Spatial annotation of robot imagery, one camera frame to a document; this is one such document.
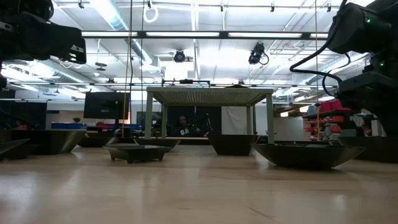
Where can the black monitor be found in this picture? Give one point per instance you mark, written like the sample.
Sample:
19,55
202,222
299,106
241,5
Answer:
102,105

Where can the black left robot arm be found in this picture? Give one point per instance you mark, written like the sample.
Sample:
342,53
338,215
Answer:
25,6

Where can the black backdrop curtain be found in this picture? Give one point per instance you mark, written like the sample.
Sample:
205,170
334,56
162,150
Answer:
199,112

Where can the white curtain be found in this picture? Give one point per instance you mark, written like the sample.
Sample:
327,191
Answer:
234,119

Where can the silver ventilation duct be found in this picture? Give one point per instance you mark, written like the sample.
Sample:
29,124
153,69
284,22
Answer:
115,18
317,77

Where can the person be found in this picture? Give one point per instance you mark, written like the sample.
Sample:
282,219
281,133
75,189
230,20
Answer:
184,129

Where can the black wavy square plate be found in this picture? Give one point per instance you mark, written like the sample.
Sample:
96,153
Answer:
373,149
233,144
56,141

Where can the storage rack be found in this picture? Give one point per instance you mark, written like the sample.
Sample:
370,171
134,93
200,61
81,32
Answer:
323,115

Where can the blue storage bins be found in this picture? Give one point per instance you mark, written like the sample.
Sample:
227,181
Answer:
66,126

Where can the black small square plate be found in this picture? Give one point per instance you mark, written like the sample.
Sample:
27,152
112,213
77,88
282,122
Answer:
15,152
239,86
138,153

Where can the black partition panel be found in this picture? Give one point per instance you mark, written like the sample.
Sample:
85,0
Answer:
28,115

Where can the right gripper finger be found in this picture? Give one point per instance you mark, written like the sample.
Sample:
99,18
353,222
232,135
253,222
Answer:
393,123

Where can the black leaf-shaped plate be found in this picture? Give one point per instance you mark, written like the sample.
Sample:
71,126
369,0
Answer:
308,157
155,141
96,142

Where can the LED light bar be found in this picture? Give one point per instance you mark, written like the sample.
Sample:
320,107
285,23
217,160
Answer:
183,34

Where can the round black camera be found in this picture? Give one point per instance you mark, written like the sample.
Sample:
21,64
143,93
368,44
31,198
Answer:
179,56

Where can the black aluminium rig frame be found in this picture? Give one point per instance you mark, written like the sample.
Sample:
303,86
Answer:
192,142

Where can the thin black rig frame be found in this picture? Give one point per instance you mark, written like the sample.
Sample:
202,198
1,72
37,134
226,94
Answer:
186,81

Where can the red storage bins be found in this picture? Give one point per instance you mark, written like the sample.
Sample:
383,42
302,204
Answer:
329,106

